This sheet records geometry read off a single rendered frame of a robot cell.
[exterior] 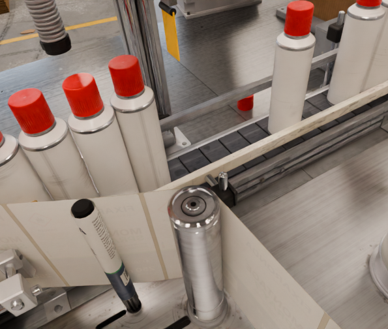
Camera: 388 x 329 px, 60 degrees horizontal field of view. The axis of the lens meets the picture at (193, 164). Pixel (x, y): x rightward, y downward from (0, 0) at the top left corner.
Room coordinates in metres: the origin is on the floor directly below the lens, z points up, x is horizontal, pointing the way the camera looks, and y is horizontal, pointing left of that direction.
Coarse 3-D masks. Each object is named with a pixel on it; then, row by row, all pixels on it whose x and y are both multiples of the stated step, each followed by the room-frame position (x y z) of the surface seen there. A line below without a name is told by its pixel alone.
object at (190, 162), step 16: (320, 96) 0.51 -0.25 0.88; (384, 96) 0.49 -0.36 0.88; (304, 112) 0.47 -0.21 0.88; (352, 112) 0.45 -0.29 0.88; (256, 128) 0.44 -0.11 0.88; (320, 128) 0.42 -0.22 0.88; (208, 144) 0.41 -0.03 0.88; (224, 144) 0.41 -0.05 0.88; (240, 144) 0.40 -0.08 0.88; (288, 144) 0.39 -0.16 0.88; (176, 160) 0.38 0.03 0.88; (192, 160) 0.38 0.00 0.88; (208, 160) 0.38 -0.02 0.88; (256, 160) 0.36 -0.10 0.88; (176, 176) 0.35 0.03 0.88
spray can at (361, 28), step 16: (368, 0) 0.47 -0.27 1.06; (352, 16) 0.48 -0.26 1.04; (368, 16) 0.46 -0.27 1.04; (352, 32) 0.47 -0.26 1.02; (368, 32) 0.46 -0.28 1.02; (352, 48) 0.47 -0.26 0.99; (368, 48) 0.46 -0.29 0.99; (336, 64) 0.49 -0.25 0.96; (352, 64) 0.46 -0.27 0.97; (368, 64) 0.47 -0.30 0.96; (336, 80) 0.48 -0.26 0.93; (352, 80) 0.46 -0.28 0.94; (336, 96) 0.47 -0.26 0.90; (352, 96) 0.46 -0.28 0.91
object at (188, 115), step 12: (336, 48) 0.53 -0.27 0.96; (312, 60) 0.50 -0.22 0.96; (324, 60) 0.50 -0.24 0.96; (252, 84) 0.45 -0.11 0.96; (264, 84) 0.45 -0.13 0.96; (228, 96) 0.42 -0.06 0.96; (240, 96) 0.43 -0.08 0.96; (192, 108) 0.40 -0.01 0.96; (204, 108) 0.40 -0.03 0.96; (216, 108) 0.41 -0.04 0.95; (168, 120) 0.38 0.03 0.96; (180, 120) 0.39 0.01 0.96
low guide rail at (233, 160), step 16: (368, 96) 0.45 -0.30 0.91; (320, 112) 0.42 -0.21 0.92; (336, 112) 0.42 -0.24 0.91; (288, 128) 0.39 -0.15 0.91; (304, 128) 0.39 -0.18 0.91; (256, 144) 0.36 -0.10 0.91; (272, 144) 0.37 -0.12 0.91; (224, 160) 0.34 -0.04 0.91; (240, 160) 0.34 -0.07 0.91; (192, 176) 0.31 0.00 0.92
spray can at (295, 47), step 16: (288, 16) 0.42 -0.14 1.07; (304, 16) 0.41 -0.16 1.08; (288, 32) 0.42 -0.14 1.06; (304, 32) 0.41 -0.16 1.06; (288, 48) 0.40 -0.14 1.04; (304, 48) 0.40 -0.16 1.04; (288, 64) 0.40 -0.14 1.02; (304, 64) 0.40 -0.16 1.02; (288, 80) 0.40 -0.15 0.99; (304, 80) 0.40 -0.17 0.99; (272, 96) 0.42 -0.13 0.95; (288, 96) 0.40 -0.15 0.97; (304, 96) 0.41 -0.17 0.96; (272, 112) 0.42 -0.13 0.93; (288, 112) 0.40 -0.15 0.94; (272, 128) 0.41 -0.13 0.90
